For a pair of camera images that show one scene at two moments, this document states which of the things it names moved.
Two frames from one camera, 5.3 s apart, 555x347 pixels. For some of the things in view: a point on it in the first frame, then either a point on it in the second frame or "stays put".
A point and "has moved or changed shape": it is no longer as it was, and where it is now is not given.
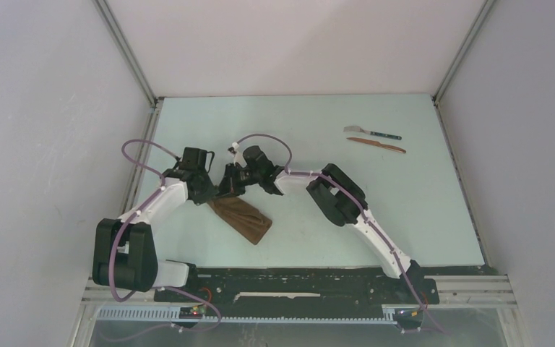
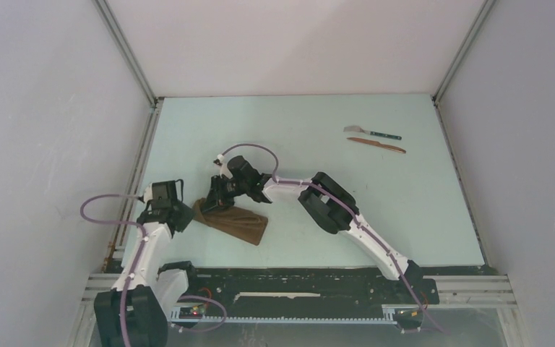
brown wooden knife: x=381 y=145 stays put
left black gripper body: x=207 y=189 → x=186 y=214
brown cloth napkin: x=249 y=221 has moved or changed shape
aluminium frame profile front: x=473 y=291 stays put
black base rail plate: x=300 y=286 stays put
